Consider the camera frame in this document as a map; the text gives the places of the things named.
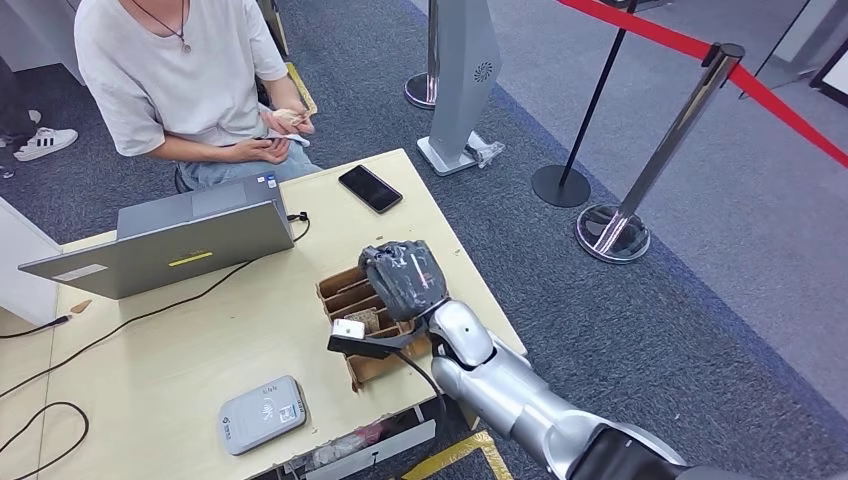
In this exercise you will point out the person's left hand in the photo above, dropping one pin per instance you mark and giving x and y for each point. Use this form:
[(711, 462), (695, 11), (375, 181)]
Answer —
[(295, 127)]

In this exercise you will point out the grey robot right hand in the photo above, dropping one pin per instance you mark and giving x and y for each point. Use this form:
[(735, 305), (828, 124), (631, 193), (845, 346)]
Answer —
[(404, 281)]

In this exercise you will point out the person's right hand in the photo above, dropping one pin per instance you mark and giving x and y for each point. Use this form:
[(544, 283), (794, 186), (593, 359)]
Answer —
[(265, 150)]

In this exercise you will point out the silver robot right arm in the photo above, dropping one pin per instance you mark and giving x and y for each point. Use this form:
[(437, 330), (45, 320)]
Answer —
[(503, 391)]

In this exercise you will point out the person's right forearm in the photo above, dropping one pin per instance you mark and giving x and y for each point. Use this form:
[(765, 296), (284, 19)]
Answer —
[(192, 149)]

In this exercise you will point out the person's left forearm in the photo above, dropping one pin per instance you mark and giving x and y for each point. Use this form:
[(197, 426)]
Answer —
[(288, 96)]

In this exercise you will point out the patterned hotel room key card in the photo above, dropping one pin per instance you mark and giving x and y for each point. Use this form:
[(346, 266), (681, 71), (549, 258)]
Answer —
[(366, 320)]

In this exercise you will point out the grey card reader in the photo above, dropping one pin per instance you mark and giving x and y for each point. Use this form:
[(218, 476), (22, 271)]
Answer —
[(262, 416)]

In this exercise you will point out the standing person in dark trousers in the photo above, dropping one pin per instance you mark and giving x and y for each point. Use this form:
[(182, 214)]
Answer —
[(46, 142)]

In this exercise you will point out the black smartphone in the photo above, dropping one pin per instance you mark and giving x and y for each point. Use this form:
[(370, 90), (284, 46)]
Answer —
[(370, 189)]

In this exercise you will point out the chrome stanchion with round base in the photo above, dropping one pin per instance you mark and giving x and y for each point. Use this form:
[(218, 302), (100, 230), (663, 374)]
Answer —
[(420, 91)]

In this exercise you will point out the grey laptop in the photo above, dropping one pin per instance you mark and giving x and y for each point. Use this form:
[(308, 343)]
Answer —
[(166, 255)]

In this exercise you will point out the crumpled clear plastic bag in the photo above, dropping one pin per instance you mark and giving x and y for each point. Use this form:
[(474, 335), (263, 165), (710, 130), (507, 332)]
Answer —
[(487, 151)]

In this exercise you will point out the pink plastic wrapped bundle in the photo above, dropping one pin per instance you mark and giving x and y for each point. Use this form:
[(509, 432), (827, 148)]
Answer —
[(351, 440)]

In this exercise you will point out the grey kiosk stand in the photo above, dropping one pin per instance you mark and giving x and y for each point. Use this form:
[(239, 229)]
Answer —
[(464, 79)]

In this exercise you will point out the small wood chip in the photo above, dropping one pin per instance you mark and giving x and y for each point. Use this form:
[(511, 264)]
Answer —
[(82, 306)]

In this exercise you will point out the white cabinet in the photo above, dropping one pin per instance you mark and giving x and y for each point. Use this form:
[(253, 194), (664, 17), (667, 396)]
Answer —
[(26, 278)]

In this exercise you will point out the red barrier belt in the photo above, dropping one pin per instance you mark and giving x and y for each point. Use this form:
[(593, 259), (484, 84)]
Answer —
[(662, 36)]

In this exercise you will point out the grey partition panel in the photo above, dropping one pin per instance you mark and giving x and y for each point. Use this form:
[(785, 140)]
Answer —
[(805, 40)]

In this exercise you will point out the black framed white board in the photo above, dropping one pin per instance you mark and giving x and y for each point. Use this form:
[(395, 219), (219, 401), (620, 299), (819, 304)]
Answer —
[(836, 79)]

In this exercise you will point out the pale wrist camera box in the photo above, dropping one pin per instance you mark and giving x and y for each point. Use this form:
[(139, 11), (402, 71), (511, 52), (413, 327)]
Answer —
[(348, 329)]

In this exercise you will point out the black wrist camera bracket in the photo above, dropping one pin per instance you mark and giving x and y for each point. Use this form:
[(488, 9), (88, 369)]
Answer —
[(358, 348)]

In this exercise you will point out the white shelf rail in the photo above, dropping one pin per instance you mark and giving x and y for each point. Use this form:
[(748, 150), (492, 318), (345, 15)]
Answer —
[(381, 450)]

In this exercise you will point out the black stanchion post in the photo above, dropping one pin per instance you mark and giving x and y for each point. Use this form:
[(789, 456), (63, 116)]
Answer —
[(560, 187)]

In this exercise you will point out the chrome stanchion post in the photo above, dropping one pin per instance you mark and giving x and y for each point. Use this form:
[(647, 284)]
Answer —
[(669, 142)]

